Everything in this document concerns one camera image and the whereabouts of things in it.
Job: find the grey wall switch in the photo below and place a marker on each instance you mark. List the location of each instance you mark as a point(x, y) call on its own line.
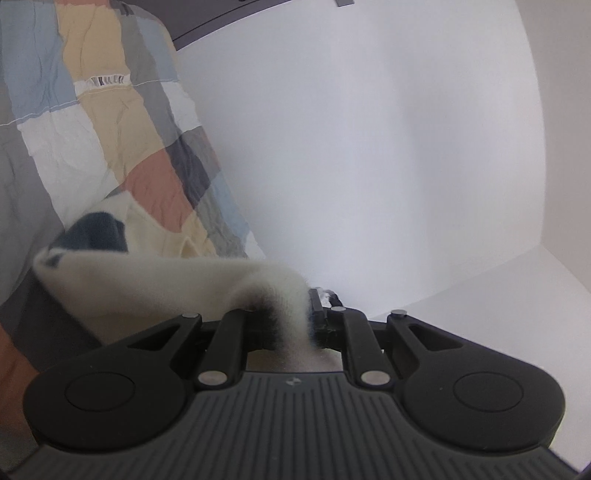
point(345, 2)

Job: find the patchwork blanket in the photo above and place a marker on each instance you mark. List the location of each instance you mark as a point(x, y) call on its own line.
point(115, 138)

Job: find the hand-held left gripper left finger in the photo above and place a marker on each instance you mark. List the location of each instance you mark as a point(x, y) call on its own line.
point(231, 333)

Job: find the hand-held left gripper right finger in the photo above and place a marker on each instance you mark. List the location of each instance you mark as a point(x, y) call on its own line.
point(316, 307)

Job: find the fuzzy cream garment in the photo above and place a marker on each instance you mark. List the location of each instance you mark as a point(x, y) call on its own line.
point(161, 281)

